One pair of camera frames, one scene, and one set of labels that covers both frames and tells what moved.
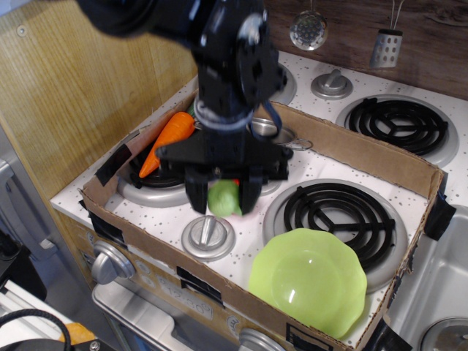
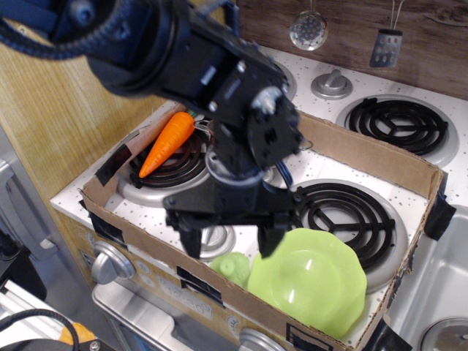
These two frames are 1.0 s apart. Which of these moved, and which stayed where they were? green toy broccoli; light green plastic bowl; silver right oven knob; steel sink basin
Moved: green toy broccoli
Stayed: silver right oven knob; light green plastic bowl; steel sink basin
